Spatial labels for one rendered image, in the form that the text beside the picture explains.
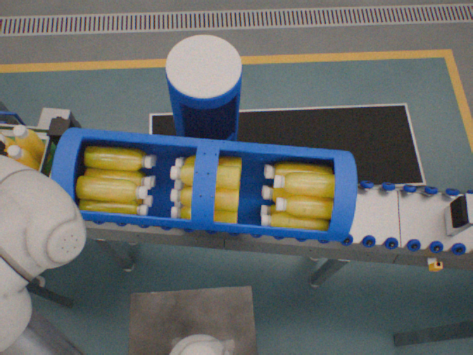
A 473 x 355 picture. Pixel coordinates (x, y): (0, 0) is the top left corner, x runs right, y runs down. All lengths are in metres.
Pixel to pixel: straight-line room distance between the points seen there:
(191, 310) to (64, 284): 1.27
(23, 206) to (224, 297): 0.81
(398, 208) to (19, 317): 1.28
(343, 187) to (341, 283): 1.27
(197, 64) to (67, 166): 0.64
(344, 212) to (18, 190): 0.88
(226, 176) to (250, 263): 1.20
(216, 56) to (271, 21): 1.53
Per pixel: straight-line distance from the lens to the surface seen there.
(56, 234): 0.74
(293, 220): 1.43
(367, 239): 1.59
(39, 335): 0.89
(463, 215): 1.63
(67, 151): 1.41
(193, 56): 1.76
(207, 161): 1.33
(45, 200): 0.77
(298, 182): 1.37
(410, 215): 1.72
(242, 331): 1.43
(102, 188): 1.43
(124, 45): 3.17
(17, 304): 0.82
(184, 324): 1.43
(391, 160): 2.70
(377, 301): 2.60
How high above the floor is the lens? 2.44
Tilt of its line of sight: 67 degrees down
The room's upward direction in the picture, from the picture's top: 5 degrees clockwise
